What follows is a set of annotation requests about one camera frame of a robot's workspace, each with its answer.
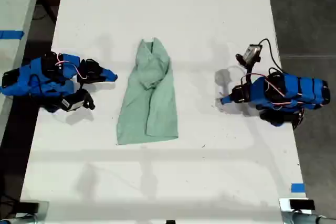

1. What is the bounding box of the black floor cable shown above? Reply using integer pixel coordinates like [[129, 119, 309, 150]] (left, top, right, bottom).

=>
[[33, 0, 59, 24]]

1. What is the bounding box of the black camera cable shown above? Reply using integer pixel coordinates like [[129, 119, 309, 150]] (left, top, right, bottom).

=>
[[258, 38, 284, 74], [77, 76, 86, 93]]

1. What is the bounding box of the grey pipe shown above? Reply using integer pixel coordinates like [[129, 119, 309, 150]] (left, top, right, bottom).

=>
[[282, 212, 336, 224]]

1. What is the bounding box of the short blue tape strip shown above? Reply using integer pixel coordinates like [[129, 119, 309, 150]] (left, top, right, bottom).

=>
[[290, 183, 307, 193]]

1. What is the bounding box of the short black camera stalk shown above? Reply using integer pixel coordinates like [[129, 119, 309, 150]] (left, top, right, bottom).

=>
[[235, 53, 261, 78], [83, 92, 96, 110]]

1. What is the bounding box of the red white servo wire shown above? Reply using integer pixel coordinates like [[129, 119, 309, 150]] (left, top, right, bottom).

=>
[[55, 52, 88, 80], [240, 73, 297, 110]]

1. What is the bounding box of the white bracket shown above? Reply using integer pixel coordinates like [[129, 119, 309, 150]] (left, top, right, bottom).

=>
[[279, 197, 320, 213]]

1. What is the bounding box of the pale green T-shirt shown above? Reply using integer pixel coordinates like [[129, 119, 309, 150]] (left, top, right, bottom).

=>
[[115, 37, 180, 146]]

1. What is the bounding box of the long blue tape strip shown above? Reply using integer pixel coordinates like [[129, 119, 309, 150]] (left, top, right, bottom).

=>
[[0, 30, 25, 40]]

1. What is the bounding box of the small black box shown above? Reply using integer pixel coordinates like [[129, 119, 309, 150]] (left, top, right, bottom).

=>
[[289, 199, 316, 210], [19, 201, 40, 213]]

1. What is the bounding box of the white side table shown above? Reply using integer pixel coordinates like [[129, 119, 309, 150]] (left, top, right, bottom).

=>
[[0, 0, 45, 130]]

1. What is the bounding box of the black camera box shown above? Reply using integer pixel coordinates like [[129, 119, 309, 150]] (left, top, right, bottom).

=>
[[241, 44, 263, 63], [60, 90, 89, 111]]

